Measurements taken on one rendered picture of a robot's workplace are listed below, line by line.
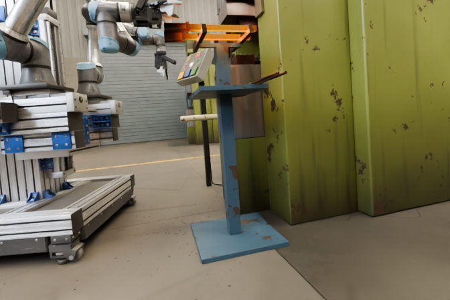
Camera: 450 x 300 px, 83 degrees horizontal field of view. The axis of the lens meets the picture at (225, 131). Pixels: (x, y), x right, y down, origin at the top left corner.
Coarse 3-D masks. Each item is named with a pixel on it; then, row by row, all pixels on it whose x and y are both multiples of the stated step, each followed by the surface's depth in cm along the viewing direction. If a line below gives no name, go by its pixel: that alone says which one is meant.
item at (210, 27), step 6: (168, 24) 107; (174, 24) 107; (180, 24) 108; (186, 24) 108; (192, 24) 109; (198, 24) 110; (210, 24) 111; (168, 30) 107; (174, 30) 108; (180, 30) 108; (186, 30) 108; (192, 30) 111; (198, 30) 111; (210, 30) 112; (216, 30) 113; (222, 30) 113; (228, 30) 114; (234, 30) 115; (240, 30) 115; (246, 30) 116
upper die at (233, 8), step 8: (232, 0) 167; (224, 8) 171; (232, 8) 168; (240, 8) 169; (248, 8) 171; (224, 16) 172; (232, 16) 170; (240, 16) 171; (248, 16) 172; (224, 24) 184; (232, 24) 185
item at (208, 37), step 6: (168, 36) 119; (174, 36) 120; (180, 36) 120; (186, 36) 120; (192, 36) 121; (210, 36) 123; (216, 36) 124; (222, 36) 125; (228, 36) 126; (234, 36) 126
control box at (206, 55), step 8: (208, 48) 215; (192, 56) 230; (200, 56) 217; (208, 56) 215; (184, 64) 235; (192, 64) 222; (200, 64) 210; (208, 64) 214; (200, 72) 209; (176, 80) 232; (184, 80) 223; (192, 80) 217; (200, 80) 212
